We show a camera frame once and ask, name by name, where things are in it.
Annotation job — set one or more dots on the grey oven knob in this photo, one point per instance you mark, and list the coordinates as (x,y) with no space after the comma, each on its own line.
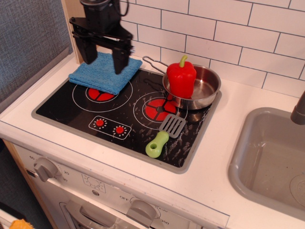
(142,213)
(45,169)

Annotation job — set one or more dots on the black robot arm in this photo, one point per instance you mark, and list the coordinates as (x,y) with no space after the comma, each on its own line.
(102,26)

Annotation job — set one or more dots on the grey sink basin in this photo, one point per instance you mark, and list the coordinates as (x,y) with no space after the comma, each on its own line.
(268,163)

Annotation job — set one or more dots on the blue cloth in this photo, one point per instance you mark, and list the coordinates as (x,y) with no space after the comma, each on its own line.
(100,74)

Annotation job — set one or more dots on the grey right oven knob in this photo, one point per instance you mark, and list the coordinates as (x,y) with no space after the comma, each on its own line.
(142,213)

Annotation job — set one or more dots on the grey green toy spatula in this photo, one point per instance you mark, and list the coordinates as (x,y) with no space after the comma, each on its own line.
(171,127)

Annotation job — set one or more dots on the white toy oven front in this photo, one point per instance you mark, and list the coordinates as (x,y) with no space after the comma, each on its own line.
(74,200)

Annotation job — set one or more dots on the orange object bottom left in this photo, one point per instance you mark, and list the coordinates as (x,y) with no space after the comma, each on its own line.
(20,224)

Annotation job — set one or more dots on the steel pan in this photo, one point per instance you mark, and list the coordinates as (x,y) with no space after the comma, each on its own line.
(206,87)

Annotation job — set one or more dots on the red toy bell pepper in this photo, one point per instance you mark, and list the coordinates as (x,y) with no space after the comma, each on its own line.
(181,76)

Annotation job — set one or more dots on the black toy stove top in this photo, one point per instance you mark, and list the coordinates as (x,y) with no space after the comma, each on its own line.
(127,122)

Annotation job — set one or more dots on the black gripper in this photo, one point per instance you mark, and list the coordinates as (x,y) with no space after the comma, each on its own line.
(102,26)

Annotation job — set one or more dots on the grey left oven knob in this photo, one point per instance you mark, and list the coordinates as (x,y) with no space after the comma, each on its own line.
(45,169)

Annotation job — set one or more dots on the grey faucet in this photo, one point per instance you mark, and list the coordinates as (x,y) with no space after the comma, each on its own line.
(298,113)

